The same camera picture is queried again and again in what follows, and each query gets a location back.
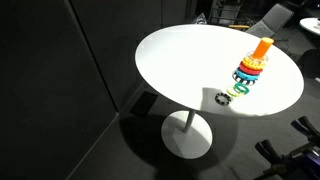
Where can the black spring clamp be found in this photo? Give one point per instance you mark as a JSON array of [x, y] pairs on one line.
[[268, 151], [305, 128]]

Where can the white table pedestal base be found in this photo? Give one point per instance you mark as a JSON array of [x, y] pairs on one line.
[[186, 138]]

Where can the orange stacking post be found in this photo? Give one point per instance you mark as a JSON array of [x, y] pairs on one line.
[[263, 46]]

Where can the small white round table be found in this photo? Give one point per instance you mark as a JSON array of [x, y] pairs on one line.
[[311, 25]]

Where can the black clamp stand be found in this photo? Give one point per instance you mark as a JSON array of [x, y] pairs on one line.
[[300, 158]]

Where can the yellow bar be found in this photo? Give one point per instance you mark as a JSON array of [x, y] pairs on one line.
[[238, 26]]

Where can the metal rack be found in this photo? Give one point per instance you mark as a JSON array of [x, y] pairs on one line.
[[226, 11]]

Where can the black floor plate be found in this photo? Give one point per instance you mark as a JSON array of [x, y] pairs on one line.
[[144, 104]]

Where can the grey white folded object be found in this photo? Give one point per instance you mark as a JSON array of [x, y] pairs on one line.
[[200, 19]]

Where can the dark partition panel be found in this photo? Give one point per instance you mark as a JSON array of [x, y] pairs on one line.
[[116, 43], [43, 93]]

